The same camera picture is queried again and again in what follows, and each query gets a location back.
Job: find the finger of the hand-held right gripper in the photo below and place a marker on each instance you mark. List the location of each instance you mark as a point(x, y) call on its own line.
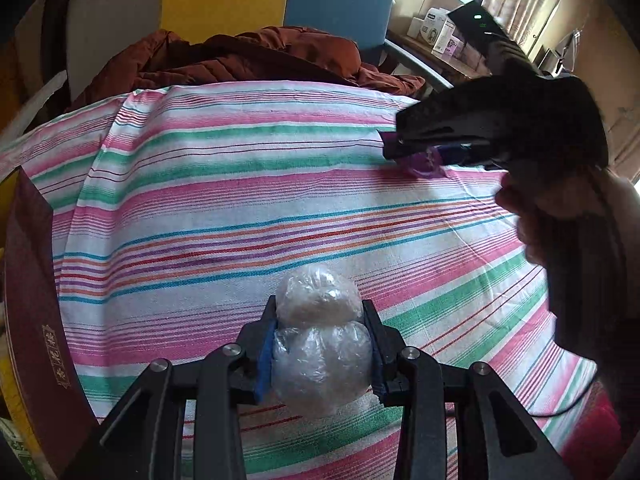
point(440, 115)
point(465, 150)

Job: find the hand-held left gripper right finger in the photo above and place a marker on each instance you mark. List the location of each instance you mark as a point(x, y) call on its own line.
point(377, 365)

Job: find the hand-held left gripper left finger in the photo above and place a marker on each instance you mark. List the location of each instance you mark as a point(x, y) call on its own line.
point(265, 360)

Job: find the small purple packet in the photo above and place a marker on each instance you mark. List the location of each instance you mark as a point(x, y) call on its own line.
point(422, 165)

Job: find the plastic-wrapped white balls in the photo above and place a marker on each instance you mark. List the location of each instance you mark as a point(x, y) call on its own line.
point(320, 360)

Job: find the maroon tin box gold inside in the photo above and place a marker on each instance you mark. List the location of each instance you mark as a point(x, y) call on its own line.
point(35, 285)

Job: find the person's right forearm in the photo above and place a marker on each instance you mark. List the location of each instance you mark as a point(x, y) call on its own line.
point(590, 310)

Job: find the person's right hand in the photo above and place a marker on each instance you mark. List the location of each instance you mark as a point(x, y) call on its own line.
point(530, 210)

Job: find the wooden desk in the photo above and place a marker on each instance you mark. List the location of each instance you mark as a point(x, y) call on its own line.
point(445, 65)

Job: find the purple carton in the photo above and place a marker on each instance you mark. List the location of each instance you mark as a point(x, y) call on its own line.
point(450, 42)

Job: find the small white carton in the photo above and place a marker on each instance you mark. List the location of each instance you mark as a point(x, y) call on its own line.
point(414, 27)

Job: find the striped bed sheet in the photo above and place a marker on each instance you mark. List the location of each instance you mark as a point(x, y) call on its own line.
point(250, 185)

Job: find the maroon quilted jacket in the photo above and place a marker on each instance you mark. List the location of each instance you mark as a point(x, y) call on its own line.
point(225, 60)

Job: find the black rolled mat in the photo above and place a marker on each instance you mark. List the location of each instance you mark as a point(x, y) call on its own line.
point(55, 30)

